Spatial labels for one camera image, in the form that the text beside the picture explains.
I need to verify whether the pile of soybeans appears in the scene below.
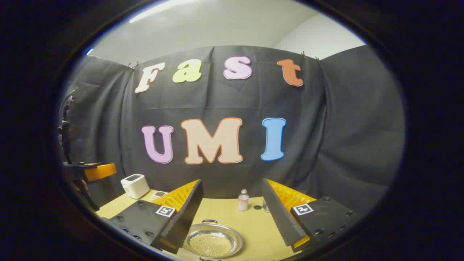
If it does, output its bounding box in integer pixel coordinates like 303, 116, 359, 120
189, 233, 232, 257

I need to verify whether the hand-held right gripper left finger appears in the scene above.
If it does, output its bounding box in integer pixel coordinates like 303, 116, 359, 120
109, 179, 203, 254

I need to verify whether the stainless steel pot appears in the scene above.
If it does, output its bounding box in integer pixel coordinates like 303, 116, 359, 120
183, 219, 244, 260

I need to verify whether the white toaster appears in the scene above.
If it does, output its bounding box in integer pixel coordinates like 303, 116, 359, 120
121, 174, 150, 199

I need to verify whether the black backdrop cloth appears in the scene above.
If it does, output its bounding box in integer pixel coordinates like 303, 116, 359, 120
63, 45, 405, 214

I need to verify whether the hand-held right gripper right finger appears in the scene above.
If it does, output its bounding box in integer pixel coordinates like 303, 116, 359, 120
262, 178, 361, 253

